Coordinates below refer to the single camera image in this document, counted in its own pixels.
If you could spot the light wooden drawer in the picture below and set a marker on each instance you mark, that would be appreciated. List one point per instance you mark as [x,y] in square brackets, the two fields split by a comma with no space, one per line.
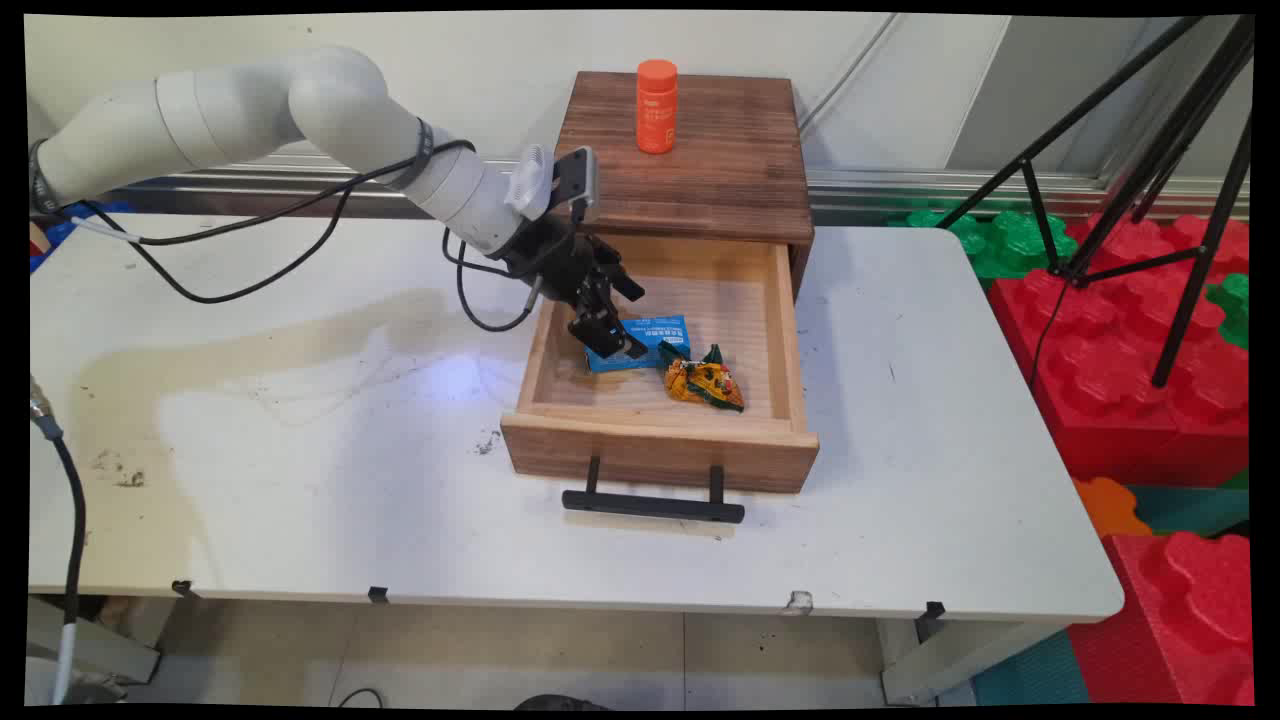
[660,455]

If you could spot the blue foam block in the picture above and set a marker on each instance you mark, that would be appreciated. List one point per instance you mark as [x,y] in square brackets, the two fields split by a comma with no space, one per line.
[55,235]

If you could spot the black tripod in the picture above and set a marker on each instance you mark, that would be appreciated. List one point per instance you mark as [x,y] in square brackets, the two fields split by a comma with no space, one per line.
[1195,150]

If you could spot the white table frame leg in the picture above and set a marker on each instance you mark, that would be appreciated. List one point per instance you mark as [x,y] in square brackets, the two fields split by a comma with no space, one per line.
[950,660]

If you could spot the white vented wrist cover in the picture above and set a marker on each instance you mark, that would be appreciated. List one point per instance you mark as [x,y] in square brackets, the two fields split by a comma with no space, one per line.
[530,183]

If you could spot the green foam blocks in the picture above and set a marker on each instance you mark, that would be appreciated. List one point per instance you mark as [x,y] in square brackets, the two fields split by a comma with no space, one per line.
[1010,245]

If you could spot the blue cardboard box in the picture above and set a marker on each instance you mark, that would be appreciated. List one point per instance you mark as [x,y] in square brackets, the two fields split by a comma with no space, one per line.
[662,335]

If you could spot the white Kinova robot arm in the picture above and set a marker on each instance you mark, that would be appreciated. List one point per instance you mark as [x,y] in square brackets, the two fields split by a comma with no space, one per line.
[250,100]

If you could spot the grey table frame bar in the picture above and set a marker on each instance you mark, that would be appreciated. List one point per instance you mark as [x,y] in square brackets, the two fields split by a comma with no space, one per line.
[100,645]

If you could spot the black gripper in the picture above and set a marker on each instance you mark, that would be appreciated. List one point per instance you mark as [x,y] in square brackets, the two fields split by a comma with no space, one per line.
[555,262]

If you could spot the small green foam block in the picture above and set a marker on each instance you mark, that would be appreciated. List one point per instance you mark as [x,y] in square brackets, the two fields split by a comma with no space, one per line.
[1232,305]

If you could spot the yellow green snack packet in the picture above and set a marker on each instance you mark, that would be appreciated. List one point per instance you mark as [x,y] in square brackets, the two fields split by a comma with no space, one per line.
[705,382]

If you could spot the orange plastic bottle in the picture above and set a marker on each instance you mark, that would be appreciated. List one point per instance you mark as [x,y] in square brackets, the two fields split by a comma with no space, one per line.
[656,105]

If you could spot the large red foam block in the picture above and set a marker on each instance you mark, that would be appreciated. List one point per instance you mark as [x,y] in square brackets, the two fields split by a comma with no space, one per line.
[1110,370]

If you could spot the orange foam piece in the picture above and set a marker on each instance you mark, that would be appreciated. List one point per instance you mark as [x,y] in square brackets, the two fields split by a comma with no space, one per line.
[1110,505]

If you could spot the teal foam mat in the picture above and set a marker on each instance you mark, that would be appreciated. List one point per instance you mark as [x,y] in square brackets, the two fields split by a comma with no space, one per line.
[1195,508]

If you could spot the grey black wrist camera box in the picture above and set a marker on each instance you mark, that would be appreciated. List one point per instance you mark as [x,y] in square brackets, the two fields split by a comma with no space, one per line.
[574,180]

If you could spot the aluminium wall rail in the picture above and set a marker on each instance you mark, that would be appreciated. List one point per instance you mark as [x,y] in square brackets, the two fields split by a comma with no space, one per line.
[900,190]

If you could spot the dark wooden cabinet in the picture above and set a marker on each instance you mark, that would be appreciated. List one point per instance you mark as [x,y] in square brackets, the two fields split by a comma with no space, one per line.
[700,170]

